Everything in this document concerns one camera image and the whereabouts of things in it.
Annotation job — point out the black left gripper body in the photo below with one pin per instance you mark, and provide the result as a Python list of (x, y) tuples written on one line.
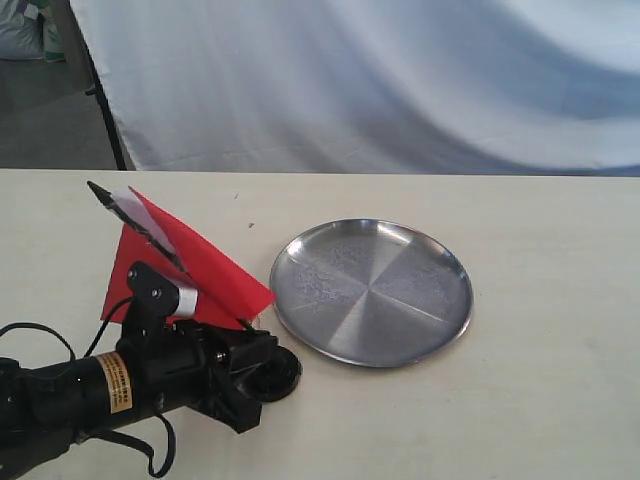
[(197, 366)]

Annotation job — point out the red white flag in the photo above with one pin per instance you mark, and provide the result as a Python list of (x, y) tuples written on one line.
[(226, 293)]

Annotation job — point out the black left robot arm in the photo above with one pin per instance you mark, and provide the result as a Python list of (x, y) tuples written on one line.
[(46, 410)]

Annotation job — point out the black round flag base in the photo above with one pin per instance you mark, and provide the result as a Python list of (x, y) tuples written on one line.
[(277, 378)]

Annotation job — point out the round steel plate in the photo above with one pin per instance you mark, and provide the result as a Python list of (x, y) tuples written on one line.
[(371, 293)]

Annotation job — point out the black backdrop stand pole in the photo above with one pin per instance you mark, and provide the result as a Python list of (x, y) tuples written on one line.
[(96, 90)]

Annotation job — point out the white sack in background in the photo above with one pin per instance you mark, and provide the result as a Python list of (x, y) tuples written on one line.
[(29, 32)]

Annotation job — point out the white backdrop cloth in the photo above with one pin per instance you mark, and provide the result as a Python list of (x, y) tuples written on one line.
[(438, 87)]

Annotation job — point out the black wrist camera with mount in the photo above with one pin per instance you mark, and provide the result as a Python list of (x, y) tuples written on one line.
[(155, 298)]

